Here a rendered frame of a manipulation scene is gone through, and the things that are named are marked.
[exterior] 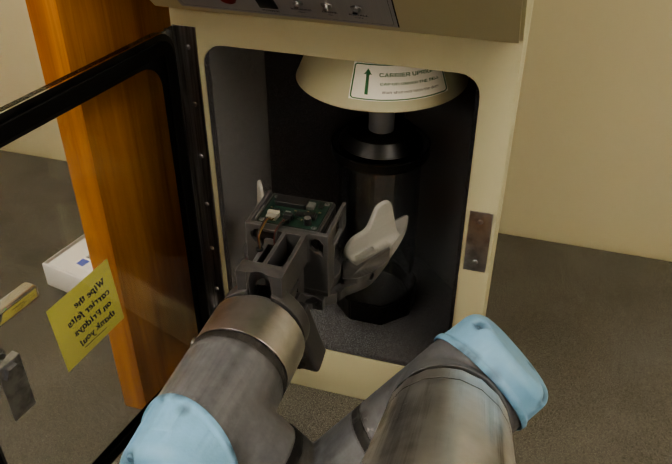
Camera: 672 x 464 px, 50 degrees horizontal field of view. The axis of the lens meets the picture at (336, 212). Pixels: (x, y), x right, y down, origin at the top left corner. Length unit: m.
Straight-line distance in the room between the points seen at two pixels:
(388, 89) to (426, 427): 0.41
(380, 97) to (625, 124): 0.53
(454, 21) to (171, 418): 0.35
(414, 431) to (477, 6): 0.32
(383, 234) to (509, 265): 0.49
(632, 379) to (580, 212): 0.31
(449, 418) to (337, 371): 0.54
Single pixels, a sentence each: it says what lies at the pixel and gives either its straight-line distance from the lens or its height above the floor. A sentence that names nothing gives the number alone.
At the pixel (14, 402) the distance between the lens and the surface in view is 0.64.
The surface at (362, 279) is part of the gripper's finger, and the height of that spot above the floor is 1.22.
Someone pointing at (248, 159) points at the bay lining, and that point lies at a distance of 0.83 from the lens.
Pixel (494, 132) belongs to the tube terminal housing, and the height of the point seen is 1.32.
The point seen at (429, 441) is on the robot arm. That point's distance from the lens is 0.32.
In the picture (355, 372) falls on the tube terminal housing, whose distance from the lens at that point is 0.87.
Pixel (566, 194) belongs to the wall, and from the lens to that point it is 1.18.
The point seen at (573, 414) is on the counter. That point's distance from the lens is 0.93.
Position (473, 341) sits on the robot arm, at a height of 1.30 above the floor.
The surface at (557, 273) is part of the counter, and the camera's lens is 1.13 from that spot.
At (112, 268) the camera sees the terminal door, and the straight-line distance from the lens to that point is 0.70.
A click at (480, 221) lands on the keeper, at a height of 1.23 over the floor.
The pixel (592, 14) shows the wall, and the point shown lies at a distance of 1.06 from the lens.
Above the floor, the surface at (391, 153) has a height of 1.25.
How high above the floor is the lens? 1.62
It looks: 34 degrees down
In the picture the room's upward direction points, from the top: straight up
